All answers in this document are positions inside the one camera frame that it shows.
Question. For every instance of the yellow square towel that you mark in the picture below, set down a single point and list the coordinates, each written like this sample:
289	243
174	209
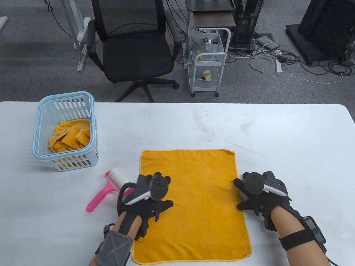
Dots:
62	133
83	137
199	221

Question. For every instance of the person's left hand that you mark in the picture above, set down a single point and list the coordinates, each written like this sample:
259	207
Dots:
149	207

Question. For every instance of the black right hand controller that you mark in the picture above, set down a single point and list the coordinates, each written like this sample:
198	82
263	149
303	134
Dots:
253	183

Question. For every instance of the black monitor stand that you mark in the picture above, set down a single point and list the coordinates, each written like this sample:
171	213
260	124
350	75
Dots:
319	27

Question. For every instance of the white power strip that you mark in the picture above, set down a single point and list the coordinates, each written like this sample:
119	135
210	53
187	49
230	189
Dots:
278	66

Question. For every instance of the black hand controller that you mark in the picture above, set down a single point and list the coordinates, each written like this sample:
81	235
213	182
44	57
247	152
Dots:
253	183
158	188

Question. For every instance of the white rolling cart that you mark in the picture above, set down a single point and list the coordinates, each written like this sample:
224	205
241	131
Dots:
208	63

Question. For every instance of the person's right hand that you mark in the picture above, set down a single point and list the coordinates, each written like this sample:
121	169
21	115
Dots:
260	205

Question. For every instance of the light blue plastic basket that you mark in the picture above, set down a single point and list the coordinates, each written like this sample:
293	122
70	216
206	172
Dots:
47	116

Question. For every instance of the white desk foot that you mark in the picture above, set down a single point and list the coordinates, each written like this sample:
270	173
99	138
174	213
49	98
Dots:
2	23

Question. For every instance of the paper cup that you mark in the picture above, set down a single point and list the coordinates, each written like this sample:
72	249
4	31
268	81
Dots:
207	75

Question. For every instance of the black mesh office chair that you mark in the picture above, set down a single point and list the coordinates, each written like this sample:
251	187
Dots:
136	55

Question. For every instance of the pink lint roller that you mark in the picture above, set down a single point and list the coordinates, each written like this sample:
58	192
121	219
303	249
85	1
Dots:
106	191

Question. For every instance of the black computer tower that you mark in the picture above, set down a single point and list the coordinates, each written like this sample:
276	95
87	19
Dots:
246	25

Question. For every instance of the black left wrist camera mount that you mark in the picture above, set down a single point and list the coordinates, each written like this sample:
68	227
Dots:
113	249

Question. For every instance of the white metal frame post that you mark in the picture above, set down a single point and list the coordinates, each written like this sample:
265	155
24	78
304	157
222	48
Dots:
83	41

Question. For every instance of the grey power adapter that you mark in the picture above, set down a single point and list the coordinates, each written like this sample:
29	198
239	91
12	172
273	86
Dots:
266	41

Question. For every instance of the black left hand controller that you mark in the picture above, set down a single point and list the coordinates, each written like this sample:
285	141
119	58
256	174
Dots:
158	188

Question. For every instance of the small dark side table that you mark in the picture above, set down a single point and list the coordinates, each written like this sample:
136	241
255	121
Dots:
213	19

